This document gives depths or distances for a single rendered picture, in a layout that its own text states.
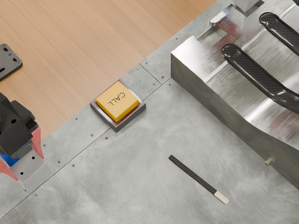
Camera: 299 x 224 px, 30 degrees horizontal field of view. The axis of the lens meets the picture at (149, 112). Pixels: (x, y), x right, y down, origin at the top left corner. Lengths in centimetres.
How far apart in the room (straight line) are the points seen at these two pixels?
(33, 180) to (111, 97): 25
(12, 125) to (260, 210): 49
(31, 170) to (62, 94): 27
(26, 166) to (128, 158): 23
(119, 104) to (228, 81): 21
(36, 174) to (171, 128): 30
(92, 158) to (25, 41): 32
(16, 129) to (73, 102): 38
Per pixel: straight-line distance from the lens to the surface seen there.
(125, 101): 108
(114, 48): 119
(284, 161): 102
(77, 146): 109
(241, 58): 108
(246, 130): 105
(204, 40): 112
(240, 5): 112
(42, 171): 93
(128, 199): 104
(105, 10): 126
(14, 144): 78
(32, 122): 88
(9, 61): 121
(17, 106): 90
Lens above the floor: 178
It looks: 63 degrees down
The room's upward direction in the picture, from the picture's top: 4 degrees counter-clockwise
